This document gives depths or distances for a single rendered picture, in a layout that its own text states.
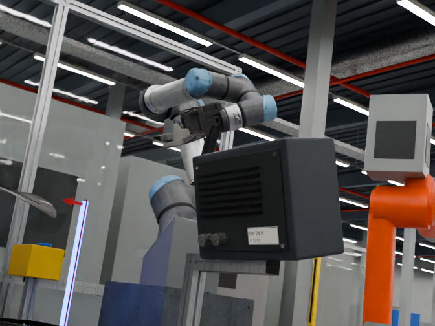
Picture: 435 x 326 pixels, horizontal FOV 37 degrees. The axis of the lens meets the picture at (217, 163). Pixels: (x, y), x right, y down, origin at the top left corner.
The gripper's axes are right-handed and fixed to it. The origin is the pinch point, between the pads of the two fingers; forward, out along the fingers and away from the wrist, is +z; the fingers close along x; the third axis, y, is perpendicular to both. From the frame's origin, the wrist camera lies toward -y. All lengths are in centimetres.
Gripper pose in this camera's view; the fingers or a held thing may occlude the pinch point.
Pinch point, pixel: (158, 144)
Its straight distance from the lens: 181.0
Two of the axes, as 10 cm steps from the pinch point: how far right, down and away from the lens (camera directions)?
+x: 2.7, 1.8, -9.5
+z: -9.4, 2.6, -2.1
